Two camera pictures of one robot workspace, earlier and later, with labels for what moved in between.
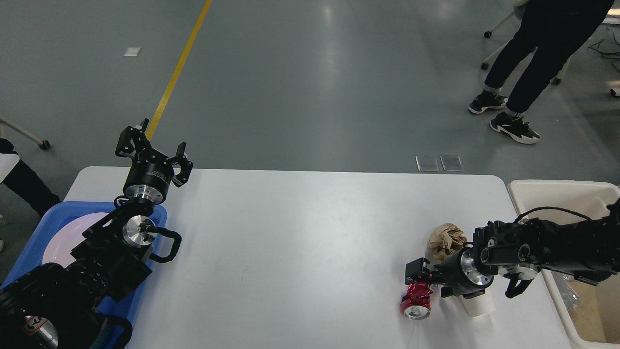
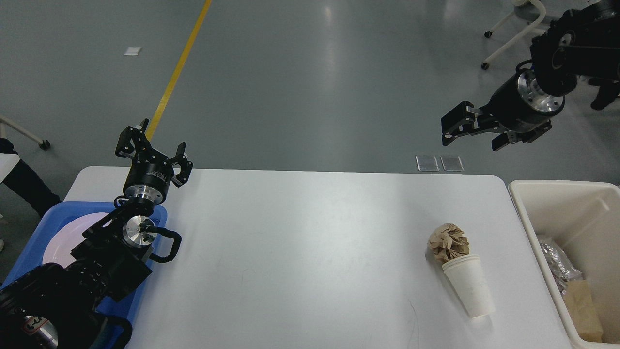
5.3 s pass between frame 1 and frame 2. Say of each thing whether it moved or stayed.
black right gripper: moved
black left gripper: stayed
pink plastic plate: stayed
